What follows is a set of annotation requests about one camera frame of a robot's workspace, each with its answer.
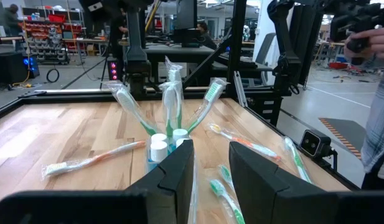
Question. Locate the black computer tower blue lights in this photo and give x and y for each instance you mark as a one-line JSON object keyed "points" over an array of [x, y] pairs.
{"points": [[11, 67]]}

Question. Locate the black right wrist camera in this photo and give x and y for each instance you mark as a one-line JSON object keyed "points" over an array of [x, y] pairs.
{"points": [[100, 14]]}

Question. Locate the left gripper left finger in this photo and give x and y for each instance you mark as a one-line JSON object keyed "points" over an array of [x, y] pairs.
{"points": [[170, 193]]}

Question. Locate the large black monitor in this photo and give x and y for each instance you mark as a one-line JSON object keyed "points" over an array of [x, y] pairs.
{"points": [[185, 14]]}

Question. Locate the black aluminium table frame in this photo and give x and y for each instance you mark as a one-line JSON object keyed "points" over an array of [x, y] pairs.
{"points": [[86, 96]]}

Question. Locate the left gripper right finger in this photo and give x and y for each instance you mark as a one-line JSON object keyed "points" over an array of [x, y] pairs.
{"points": [[266, 196]]}

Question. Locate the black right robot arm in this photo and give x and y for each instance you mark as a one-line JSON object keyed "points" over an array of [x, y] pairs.
{"points": [[137, 46]]}

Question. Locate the black drawer cabinet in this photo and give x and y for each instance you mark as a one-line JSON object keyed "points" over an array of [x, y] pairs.
{"points": [[268, 109]]}

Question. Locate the silver aluminium extrusion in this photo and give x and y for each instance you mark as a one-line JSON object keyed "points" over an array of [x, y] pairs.
{"points": [[240, 90]]}

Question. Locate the black mat orange stripes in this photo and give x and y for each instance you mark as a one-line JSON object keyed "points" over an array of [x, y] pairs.
{"points": [[347, 133]]}

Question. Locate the black desk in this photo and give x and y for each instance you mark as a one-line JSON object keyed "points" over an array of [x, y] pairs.
{"points": [[179, 49]]}

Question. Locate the clear acrylic organizer box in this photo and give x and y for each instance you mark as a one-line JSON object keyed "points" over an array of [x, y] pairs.
{"points": [[194, 193]]}

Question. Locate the orange toothbrush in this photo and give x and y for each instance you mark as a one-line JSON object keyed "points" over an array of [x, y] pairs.
{"points": [[251, 144], [95, 158]]}

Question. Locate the small black camera box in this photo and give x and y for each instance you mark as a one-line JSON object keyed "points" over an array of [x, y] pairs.
{"points": [[314, 143]]}

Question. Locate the shelf rack with red bins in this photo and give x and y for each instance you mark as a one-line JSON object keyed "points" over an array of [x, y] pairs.
{"points": [[45, 40]]}

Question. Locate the person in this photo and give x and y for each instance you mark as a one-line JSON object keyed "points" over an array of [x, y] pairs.
{"points": [[118, 31], [12, 18], [378, 124], [207, 40]]}

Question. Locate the black computer tower red lights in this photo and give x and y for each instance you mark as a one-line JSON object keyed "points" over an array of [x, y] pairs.
{"points": [[113, 70]]}

